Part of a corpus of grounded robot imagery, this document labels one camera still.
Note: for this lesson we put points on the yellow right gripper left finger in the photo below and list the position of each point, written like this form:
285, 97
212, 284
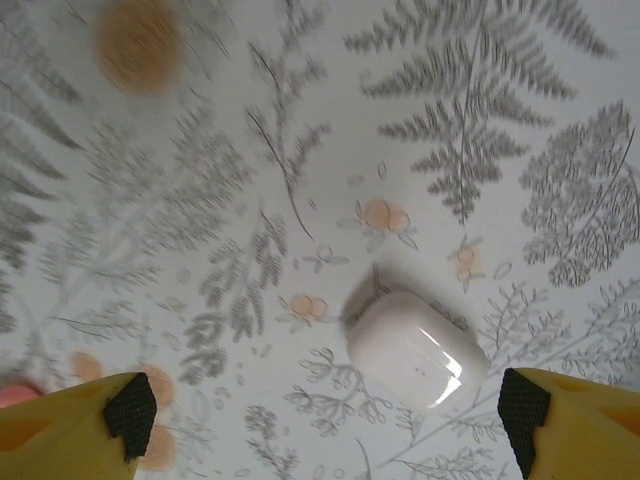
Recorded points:
60, 440

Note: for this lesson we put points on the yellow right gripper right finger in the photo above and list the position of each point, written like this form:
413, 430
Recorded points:
590, 435

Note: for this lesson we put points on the pink earbud charging case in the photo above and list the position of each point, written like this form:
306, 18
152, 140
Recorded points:
15, 395

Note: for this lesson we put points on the white earbud charging case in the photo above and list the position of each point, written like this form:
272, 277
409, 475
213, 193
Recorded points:
410, 350

